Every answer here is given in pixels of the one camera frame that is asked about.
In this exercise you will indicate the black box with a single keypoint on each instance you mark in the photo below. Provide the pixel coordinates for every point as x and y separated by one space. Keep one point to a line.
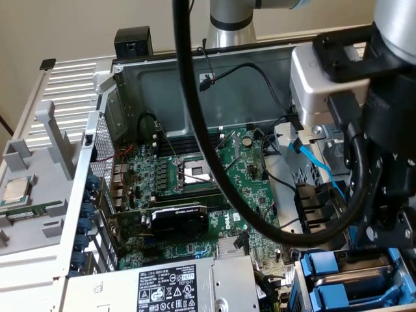
133 39

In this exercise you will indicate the green motherboard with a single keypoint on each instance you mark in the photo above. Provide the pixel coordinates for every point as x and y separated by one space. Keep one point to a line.
253 182

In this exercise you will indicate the hard drive in blue caddy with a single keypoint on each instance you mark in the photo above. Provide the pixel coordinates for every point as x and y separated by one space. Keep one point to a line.
300 279

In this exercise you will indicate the silver CPU chip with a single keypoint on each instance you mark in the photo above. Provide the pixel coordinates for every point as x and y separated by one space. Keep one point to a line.
14 191

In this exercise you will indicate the black fan shroud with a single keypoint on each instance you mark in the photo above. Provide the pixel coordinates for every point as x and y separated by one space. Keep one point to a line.
308 201

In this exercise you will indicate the metal socket cover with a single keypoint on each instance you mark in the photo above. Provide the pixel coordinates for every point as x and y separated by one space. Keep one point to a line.
236 144

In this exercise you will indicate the black camera bracket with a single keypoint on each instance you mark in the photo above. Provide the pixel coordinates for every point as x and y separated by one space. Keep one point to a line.
334 65

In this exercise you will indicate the metal locking lever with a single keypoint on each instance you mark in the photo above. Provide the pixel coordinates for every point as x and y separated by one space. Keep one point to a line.
235 163
166 143

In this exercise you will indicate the open PC case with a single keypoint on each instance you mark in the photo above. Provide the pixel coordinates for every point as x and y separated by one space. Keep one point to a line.
146 97

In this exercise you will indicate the silver power supply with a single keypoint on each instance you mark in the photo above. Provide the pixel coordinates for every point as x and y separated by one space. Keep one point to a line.
113 286

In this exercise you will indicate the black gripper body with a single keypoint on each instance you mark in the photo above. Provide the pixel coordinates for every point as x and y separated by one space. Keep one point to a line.
396 130

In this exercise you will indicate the grey parts rack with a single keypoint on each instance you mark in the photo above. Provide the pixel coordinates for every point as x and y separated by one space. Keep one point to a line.
58 146

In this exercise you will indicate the black graphics card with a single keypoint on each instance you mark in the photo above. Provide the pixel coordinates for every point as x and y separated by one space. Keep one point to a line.
178 224

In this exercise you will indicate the black RAM slot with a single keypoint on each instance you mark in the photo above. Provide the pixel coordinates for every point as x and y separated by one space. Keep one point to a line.
178 137
178 147
178 142

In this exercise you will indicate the green RAM stick with label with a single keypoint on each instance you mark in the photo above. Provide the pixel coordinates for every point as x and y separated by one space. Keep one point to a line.
19 215

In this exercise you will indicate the coin cell battery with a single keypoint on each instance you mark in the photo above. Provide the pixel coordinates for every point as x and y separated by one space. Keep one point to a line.
248 141

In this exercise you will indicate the silver heat sink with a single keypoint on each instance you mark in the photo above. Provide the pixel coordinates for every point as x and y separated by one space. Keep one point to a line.
227 247

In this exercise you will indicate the silver drive cage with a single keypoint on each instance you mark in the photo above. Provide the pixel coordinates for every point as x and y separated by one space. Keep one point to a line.
334 162

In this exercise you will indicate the CPU socket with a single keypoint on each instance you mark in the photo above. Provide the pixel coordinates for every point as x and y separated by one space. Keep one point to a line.
191 169

